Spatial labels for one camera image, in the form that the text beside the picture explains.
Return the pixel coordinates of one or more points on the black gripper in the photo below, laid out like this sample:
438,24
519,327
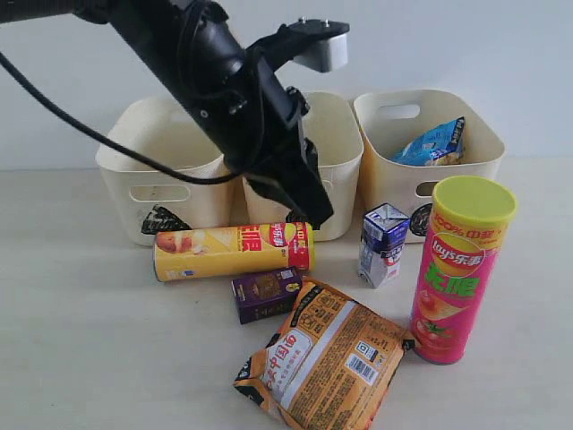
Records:
257,124

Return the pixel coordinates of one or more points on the purple small carton box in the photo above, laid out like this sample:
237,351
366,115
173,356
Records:
265,294

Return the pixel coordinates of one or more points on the blue instant noodle bag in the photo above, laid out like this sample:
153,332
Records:
441,146

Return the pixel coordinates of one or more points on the orange instant noodle bag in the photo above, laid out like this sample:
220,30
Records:
329,365

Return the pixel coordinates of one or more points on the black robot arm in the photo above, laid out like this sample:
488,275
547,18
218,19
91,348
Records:
176,40

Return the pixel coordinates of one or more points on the yellow Lays chips can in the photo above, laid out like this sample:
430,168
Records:
210,252

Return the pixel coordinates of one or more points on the middle cream plastic bin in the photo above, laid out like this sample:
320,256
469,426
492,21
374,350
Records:
331,126

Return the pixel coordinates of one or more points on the blue white milk carton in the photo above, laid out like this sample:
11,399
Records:
382,242

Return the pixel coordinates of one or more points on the left cream plastic bin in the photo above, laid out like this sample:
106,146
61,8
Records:
148,201

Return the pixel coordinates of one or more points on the pink Lays chips can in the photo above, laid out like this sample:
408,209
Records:
469,221

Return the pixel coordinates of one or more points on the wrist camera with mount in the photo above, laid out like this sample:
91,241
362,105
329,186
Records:
319,45

